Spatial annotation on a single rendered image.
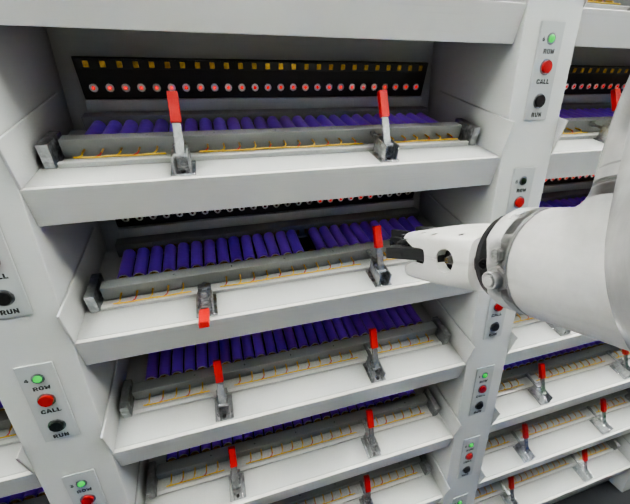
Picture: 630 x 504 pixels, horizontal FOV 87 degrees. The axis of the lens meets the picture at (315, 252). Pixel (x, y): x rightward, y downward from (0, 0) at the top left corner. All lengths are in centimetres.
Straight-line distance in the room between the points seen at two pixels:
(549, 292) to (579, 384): 85
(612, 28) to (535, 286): 52
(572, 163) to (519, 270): 46
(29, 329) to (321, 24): 49
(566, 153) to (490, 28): 24
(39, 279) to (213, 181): 22
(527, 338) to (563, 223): 59
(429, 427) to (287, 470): 31
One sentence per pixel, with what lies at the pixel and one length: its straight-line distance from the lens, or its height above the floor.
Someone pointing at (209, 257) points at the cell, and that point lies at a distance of 55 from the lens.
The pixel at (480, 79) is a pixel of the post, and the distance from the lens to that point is 63.
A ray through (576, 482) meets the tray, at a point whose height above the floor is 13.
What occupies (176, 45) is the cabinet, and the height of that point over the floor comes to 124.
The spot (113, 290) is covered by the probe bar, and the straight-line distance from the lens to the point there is 54.
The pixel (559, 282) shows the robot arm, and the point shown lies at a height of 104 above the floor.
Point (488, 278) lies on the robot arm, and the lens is 28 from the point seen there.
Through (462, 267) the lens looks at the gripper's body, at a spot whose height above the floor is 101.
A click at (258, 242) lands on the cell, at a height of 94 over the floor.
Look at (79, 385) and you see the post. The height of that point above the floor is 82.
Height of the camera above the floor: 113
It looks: 21 degrees down
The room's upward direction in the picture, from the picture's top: 2 degrees counter-clockwise
